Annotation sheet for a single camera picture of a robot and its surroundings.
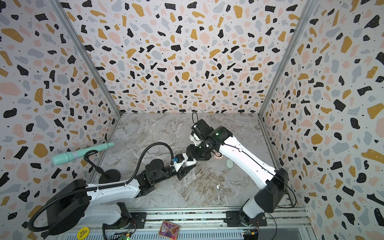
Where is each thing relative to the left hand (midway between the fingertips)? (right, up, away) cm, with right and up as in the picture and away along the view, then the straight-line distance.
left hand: (195, 159), depth 72 cm
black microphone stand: (-51, -13, +15) cm, 55 cm away
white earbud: (+13, -18, +13) cm, 25 cm away
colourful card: (-12, -33, -2) cm, 35 cm away
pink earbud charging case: (+10, +5, -14) cm, 18 cm away
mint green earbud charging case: (+20, -7, +20) cm, 30 cm away
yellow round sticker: (-52, -34, -3) cm, 62 cm away
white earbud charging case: (-2, -1, -3) cm, 4 cm away
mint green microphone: (-52, +4, -13) cm, 53 cm away
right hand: (-3, +1, -2) cm, 4 cm away
